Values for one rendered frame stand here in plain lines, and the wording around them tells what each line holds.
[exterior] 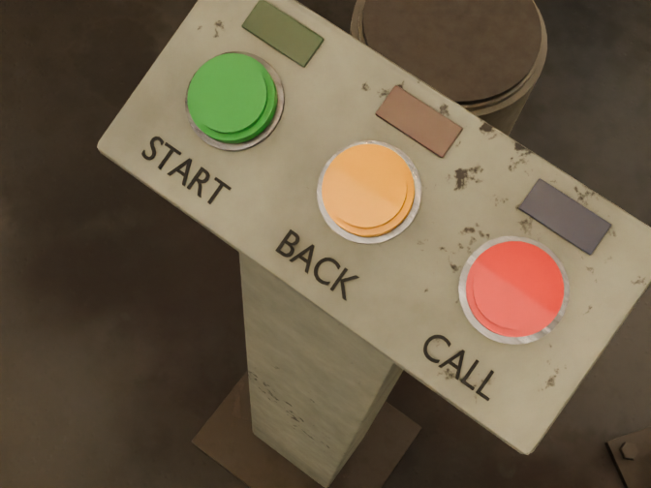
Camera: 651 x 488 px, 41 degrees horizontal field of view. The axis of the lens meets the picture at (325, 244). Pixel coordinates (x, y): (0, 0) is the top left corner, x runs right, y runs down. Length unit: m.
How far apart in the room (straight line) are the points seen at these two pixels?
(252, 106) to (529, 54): 0.21
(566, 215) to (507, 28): 0.19
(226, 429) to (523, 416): 0.61
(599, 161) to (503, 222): 0.77
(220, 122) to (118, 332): 0.63
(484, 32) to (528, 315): 0.22
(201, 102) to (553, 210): 0.16
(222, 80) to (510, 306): 0.16
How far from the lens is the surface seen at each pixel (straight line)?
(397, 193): 0.37
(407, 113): 0.39
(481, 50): 0.53
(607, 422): 1.03
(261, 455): 0.94
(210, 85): 0.39
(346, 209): 0.37
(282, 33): 0.40
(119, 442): 0.97
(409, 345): 0.38
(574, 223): 0.38
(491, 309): 0.36
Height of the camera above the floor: 0.94
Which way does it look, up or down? 67 degrees down
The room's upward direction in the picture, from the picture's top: 9 degrees clockwise
